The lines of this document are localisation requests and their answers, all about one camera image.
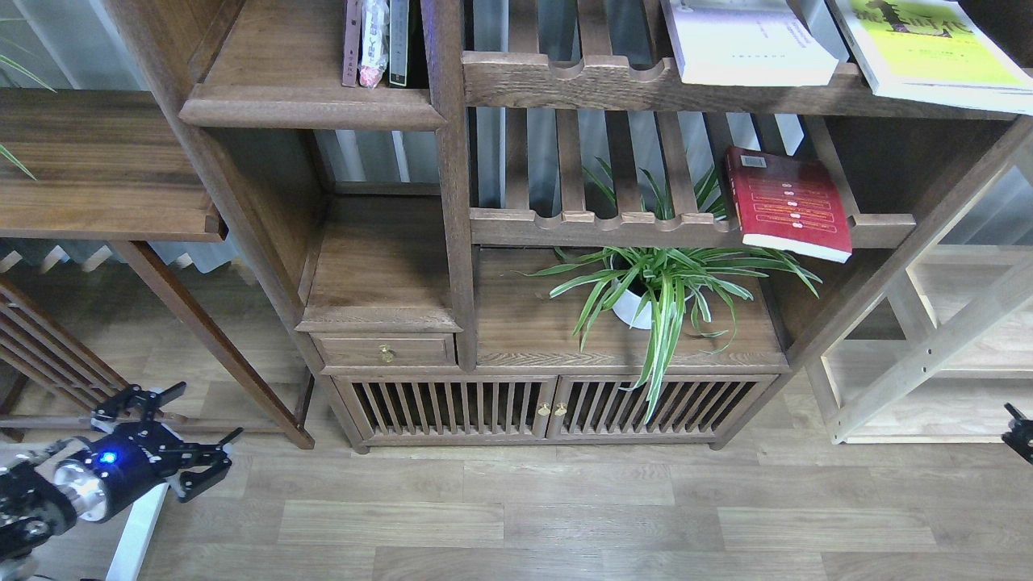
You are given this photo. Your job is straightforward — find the white pink upright book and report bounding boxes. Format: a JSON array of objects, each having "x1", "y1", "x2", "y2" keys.
[{"x1": 358, "y1": 0, "x2": 392, "y2": 88}]

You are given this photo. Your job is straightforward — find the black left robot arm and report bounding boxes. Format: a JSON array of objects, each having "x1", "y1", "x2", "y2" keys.
[{"x1": 1, "y1": 383, "x2": 242, "y2": 580}]

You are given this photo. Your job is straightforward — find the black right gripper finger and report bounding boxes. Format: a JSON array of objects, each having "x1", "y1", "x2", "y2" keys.
[{"x1": 1001, "y1": 402, "x2": 1032, "y2": 464}]

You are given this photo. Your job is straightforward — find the yellow green cover book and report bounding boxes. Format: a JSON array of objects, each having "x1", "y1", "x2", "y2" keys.
[{"x1": 829, "y1": 1, "x2": 1032, "y2": 115}]

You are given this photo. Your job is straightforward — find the white paperback book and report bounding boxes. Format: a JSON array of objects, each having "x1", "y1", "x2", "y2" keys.
[{"x1": 661, "y1": 1, "x2": 839, "y2": 87}]

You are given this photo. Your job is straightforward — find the green plant leaves at left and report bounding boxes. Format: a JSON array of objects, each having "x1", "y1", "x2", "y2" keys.
[{"x1": 0, "y1": 16, "x2": 57, "y2": 181}]

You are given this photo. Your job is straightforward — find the dark wooden side table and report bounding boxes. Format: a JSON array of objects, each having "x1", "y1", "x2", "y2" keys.
[{"x1": 1, "y1": 88, "x2": 315, "y2": 449}]

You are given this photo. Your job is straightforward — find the white metal leg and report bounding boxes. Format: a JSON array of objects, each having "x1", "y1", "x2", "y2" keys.
[{"x1": 104, "y1": 483, "x2": 169, "y2": 580}]

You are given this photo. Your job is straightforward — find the left slatted cabinet door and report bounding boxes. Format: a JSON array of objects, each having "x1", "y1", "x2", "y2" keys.
[{"x1": 333, "y1": 375, "x2": 558, "y2": 446}]

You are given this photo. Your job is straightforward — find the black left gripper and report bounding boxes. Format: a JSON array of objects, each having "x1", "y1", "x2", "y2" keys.
[{"x1": 54, "y1": 383, "x2": 244, "y2": 523}]

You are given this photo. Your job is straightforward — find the white plant pot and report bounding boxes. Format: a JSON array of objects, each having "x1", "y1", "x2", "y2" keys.
[{"x1": 604, "y1": 248, "x2": 696, "y2": 335}]

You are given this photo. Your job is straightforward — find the slatted cabinet door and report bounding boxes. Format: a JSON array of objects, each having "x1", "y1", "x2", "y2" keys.
[
  {"x1": 536, "y1": 374, "x2": 776, "y2": 449},
  {"x1": 333, "y1": 375, "x2": 558, "y2": 446}
]

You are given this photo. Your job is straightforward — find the right slatted cabinet door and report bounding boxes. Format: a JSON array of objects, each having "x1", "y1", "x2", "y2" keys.
[{"x1": 536, "y1": 374, "x2": 776, "y2": 449}]

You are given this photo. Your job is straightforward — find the light wooden shelf unit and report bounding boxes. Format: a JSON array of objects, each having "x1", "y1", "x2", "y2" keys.
[{"x1": 807, "y1": 153, "x2": 1032, "y2": 444}]

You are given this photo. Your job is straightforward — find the red hardcover book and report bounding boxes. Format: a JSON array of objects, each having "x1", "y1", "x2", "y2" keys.
[{"x1": 726, "y1": 146, "x2": 853, "y2": 262}]

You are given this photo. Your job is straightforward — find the dark wooden bookshelf cabinet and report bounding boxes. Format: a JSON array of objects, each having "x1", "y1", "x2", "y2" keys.
[{"x1": 104, "y1": 1, "x2": 1031, "y2": 452}]

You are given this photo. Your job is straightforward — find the brown spine upright book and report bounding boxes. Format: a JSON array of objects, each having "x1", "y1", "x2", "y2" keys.
[{"x1": 341, "y1": 0, "x2": 364, "y2": 88}]

